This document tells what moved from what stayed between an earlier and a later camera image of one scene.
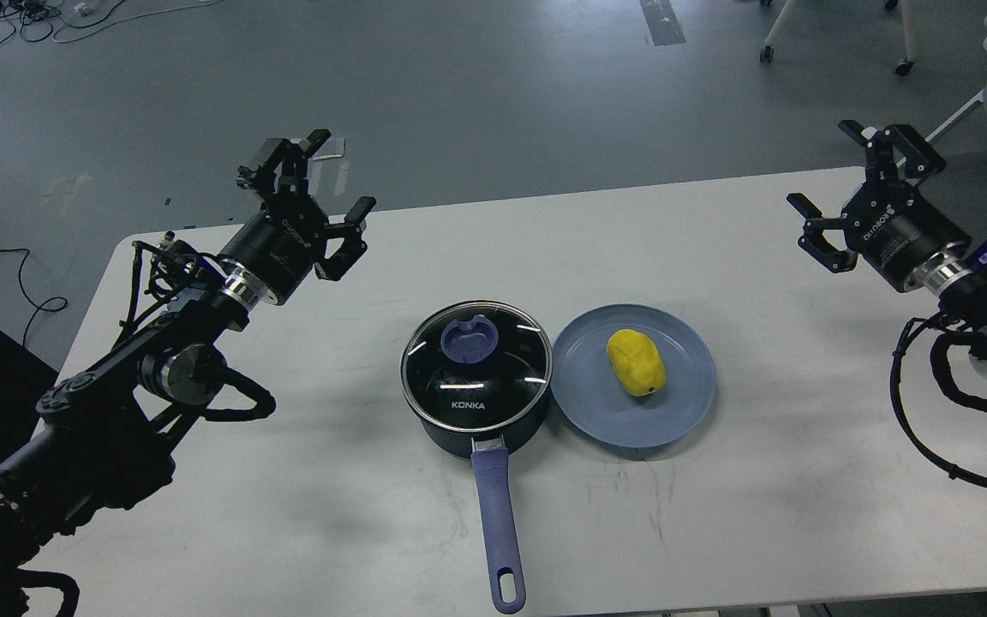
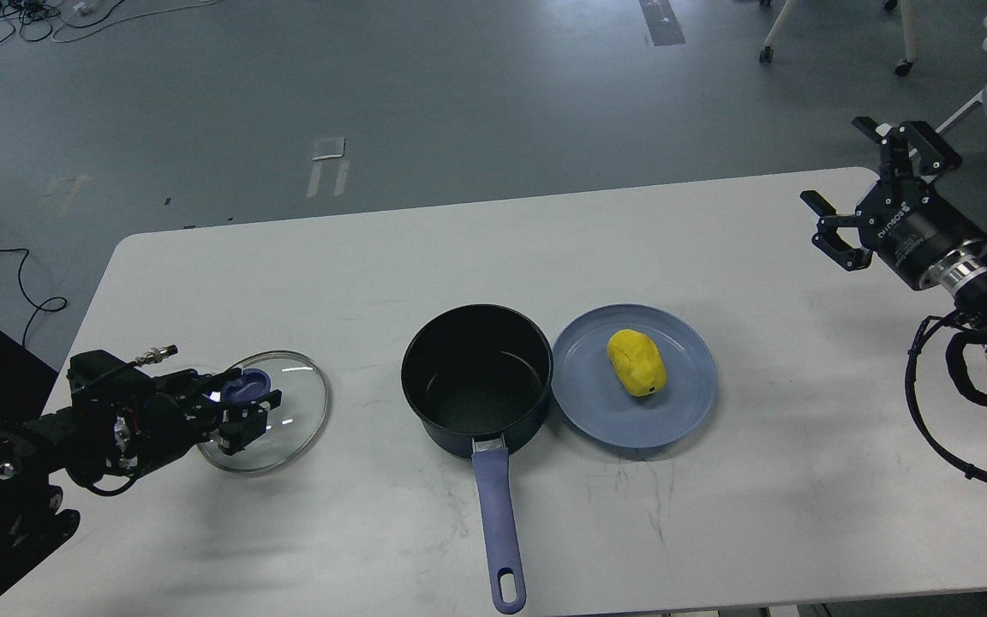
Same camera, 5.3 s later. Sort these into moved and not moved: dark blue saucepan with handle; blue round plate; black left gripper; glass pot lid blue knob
Moved: black left gripper; glass pot lid blue knob
Not moved: blue round plate; dark blue saucepan with handle
